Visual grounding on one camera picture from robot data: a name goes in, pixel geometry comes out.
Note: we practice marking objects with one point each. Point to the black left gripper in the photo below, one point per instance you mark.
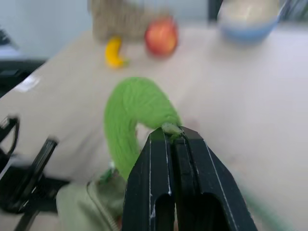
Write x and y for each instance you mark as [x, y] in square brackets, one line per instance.
[14, 187]

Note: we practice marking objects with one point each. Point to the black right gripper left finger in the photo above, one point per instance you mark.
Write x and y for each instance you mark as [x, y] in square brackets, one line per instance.
[144, 183]

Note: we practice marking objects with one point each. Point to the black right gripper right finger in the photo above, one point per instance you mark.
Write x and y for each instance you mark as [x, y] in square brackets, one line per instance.
[204, 178]

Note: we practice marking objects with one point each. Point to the black equipment beside table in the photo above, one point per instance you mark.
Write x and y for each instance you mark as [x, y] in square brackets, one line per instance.
[16, 72]

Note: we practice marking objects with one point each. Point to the yellow banana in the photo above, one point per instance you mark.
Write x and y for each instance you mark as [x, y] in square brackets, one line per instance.
[113, 53]

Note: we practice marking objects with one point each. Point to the red apple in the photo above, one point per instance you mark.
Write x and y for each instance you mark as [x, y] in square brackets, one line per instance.
[161, 36]

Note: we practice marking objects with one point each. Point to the blue bowl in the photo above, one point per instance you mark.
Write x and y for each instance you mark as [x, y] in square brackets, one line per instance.
[247, 21]

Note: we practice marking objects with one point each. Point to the woven straw basket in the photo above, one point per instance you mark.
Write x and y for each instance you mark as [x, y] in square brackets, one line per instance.
[120, 16]

